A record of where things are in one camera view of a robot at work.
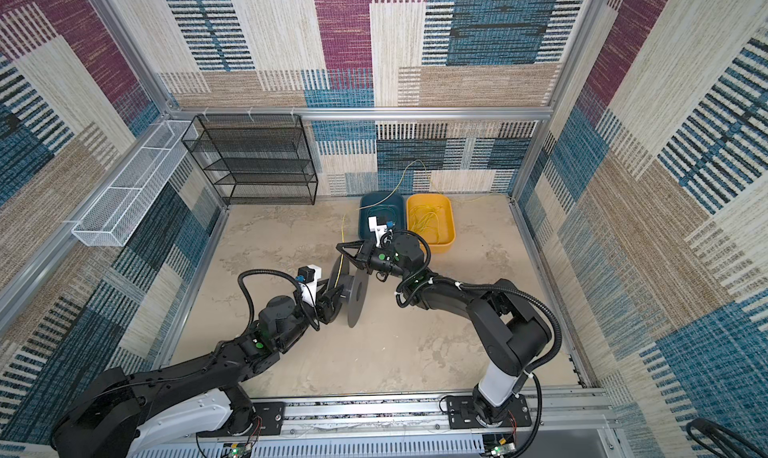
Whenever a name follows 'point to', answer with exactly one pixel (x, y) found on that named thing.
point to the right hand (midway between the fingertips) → (335, 252)
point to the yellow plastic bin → (431, 216)
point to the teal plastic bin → (388, 204)
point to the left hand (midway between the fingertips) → (337, 280)
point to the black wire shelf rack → (254, 159)
